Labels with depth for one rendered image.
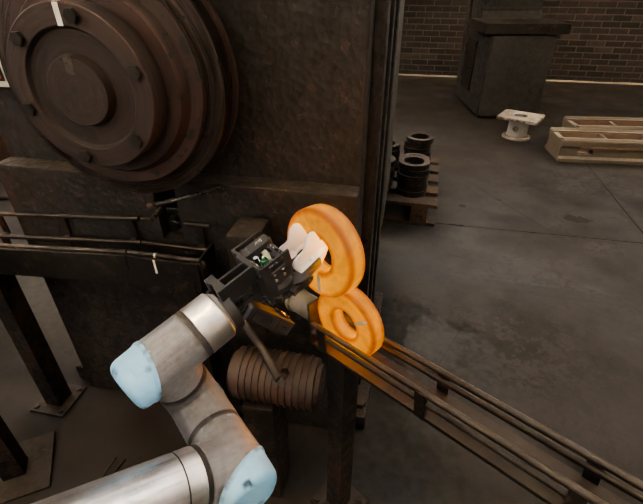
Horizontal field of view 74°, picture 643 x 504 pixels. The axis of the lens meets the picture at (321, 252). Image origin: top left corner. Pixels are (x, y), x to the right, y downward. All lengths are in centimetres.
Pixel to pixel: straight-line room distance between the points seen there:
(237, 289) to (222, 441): 19
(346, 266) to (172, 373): 29
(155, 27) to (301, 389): 77
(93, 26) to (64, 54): 9
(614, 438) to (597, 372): 29
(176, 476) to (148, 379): 12
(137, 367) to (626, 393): 175
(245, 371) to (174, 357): 48
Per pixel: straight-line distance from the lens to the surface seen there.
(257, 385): 104
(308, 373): 102
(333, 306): 86
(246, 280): 60
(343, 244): 65
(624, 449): 182
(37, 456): 175
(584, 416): 184
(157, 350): 58
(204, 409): 63
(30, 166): 136
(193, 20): 87
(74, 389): 189
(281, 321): 67
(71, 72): 90
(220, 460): 57
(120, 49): 84
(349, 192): 99
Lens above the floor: 129
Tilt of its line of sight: 33 degrees down
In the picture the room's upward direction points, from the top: straight up
